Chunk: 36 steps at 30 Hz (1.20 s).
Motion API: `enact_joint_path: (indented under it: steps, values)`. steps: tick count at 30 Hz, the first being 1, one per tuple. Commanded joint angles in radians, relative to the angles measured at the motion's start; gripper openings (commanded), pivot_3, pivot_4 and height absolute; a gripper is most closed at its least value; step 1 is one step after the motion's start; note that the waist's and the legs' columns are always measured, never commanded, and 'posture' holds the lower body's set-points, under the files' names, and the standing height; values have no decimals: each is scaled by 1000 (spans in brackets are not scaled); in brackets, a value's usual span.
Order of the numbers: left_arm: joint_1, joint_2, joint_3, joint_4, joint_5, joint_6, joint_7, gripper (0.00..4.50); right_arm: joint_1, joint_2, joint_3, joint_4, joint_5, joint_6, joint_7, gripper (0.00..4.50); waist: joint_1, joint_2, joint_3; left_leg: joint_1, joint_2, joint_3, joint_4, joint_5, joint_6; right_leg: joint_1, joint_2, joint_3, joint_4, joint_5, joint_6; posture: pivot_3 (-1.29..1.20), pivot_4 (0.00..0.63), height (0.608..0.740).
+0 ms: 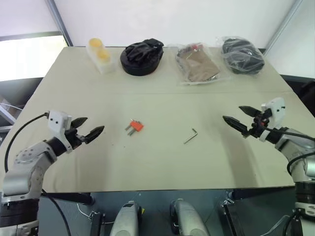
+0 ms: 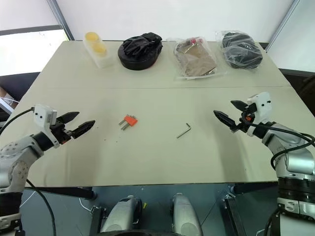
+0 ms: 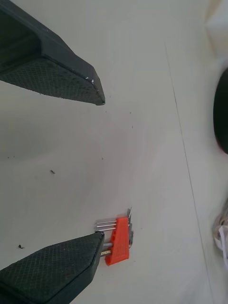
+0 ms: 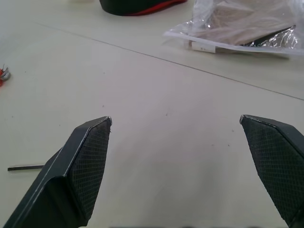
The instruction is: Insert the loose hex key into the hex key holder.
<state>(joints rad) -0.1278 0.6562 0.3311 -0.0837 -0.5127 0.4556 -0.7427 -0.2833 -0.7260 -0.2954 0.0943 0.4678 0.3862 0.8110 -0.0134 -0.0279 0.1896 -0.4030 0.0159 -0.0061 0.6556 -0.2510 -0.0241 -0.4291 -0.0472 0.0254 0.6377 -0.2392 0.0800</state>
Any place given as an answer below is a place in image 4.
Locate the clear plastic bag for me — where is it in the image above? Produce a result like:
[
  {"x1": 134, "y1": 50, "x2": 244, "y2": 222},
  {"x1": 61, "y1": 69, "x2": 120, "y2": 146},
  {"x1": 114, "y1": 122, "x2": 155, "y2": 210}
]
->
[{"x1": 162, "y1": 0, "x2": 304, "y2": 60}]

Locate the thin black metal rod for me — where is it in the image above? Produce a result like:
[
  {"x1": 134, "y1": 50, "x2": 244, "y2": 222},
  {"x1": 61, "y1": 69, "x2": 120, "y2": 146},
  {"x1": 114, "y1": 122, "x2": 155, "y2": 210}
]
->
[{"x1": 7, "y1": 164, "x2": 45, "y2": 172}]

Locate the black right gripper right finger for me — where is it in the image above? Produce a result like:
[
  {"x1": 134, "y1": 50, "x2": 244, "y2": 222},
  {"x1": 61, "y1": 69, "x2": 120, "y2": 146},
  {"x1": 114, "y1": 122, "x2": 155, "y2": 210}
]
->
[{"x1": 239, "y1": 114, "x2": 304, "y2": 228}]

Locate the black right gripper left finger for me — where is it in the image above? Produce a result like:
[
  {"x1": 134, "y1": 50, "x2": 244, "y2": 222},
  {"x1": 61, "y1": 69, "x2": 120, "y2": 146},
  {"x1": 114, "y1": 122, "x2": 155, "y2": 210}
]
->
[{"x1": 4, "y1": 116, "x2": 113, "y2": 228}]

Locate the black and red round object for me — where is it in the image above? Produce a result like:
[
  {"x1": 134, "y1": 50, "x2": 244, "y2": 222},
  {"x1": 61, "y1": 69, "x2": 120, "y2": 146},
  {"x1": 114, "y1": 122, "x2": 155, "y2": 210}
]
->
[{"x1": 98, "y1": 0, "x2": 189, "y2": 17}]

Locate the small white box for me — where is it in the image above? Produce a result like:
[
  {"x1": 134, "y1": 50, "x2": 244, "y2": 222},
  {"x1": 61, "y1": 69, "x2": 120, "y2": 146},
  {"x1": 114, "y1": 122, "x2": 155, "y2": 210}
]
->
[{"x1": 191, "y1": 41, "x2": 217, "y2": 54}]

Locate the small red metal object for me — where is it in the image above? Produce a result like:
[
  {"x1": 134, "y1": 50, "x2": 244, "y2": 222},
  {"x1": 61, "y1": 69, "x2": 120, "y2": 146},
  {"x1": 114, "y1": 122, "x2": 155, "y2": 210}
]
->
[{"x1": 0, "y1": 63, "x2": 11, "y2": 88}]

